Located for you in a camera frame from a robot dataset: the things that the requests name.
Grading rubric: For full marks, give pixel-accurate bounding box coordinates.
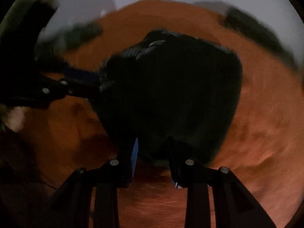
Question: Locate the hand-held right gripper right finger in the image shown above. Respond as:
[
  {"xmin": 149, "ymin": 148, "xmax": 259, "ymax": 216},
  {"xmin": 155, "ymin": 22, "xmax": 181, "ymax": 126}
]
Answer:
[{"xmin": 166, "ymin": 136, "xmax": 277, "ymax": 228}]

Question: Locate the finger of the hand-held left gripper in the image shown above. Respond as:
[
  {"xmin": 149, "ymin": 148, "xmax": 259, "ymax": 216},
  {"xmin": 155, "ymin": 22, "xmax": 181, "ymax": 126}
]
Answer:
[
  {"xmin": 57, "ymin": 65, "xmax": 101, "ymax": 81},
  {"xmin": 39, "ymin": 77, "xmax": 105, "ymax": 100}
]

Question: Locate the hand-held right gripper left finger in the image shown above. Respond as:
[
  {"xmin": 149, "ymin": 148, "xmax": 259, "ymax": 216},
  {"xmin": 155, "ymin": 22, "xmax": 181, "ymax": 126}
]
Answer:
[{"xmin": 51, "ymin": 138, "xmax": 139, "ymax": 228}]

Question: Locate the black patterned garment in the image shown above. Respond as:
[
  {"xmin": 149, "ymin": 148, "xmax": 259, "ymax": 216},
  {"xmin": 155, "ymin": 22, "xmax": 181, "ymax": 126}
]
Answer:
[{"xmin": 89, "ymin": 28, "xmax": 244, "ymax": 168}]

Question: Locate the person's left hand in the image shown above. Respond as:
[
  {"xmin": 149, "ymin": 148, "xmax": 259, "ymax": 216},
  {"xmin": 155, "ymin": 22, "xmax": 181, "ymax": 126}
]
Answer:
[{"xmin": 0, "ymin": 106, "xmax": 26, "ymax": 132}]

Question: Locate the orange fleece blanket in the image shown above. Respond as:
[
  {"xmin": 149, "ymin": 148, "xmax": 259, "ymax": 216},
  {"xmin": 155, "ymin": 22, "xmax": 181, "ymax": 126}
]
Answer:
[{"xmin": 14, "ymin": 0, "xmax": 304, "ymax": 228}]

